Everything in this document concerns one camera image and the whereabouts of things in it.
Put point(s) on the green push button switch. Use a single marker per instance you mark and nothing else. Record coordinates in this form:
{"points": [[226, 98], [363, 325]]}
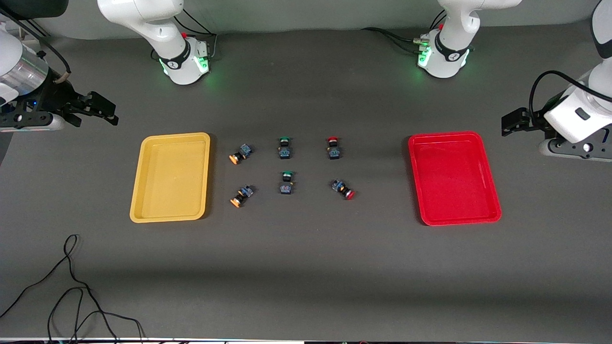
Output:
{"points": [[286, 187], [285, 152]]}

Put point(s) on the yellow plastic tray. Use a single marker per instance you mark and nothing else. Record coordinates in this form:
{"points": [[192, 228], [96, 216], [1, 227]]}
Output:
{"points": [[169, 181]]}

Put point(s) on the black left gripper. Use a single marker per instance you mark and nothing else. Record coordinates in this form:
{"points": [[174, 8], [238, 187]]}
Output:
{"points": [[534, 120]]}

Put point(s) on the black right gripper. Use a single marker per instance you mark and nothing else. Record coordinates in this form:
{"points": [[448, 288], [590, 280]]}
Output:
{"points": [[58, 98]]}

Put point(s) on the red plastic tray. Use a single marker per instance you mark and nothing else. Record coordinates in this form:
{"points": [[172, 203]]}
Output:
{"points": [[454, 181]]}

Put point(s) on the yellow push button switch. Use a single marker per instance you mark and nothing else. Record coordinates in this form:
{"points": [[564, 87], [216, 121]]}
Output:
{"points": [[245, 192], [244, 150]]}

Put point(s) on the red push button switch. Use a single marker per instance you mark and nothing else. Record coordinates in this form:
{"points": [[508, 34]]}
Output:
{"points": [[333, 152], [340, 186]]}

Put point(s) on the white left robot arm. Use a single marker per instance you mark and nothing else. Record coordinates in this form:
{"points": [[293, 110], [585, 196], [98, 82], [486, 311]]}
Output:
{"points": [[454, 28]]}

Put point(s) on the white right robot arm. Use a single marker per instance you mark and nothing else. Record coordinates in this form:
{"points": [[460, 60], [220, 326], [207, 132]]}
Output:
{"points": [[143, 19]]}

